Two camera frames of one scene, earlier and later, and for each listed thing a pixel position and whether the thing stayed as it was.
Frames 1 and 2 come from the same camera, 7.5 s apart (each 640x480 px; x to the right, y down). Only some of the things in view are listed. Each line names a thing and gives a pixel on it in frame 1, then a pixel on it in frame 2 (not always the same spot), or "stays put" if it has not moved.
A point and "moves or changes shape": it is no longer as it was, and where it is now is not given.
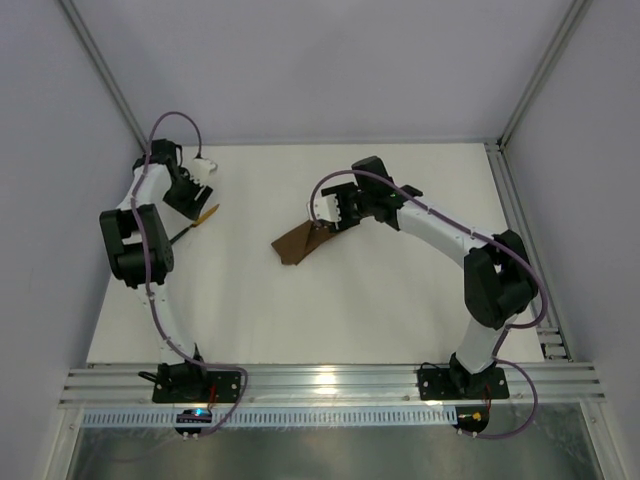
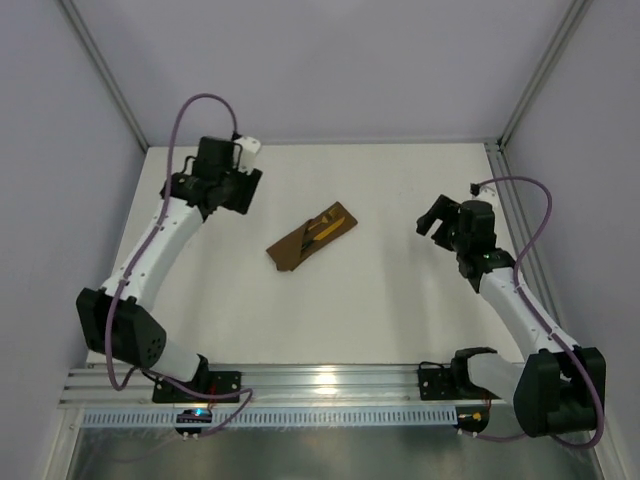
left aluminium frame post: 88,43 stays put
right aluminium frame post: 572,23 stays put
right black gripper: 345,209 -> 443,226
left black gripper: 189,201 -> 248,190
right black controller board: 472,418 stays put
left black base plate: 217,386 stays put
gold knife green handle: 196,223 moves or changes shape
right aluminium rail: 553,343 stays put
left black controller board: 193,416 stays put
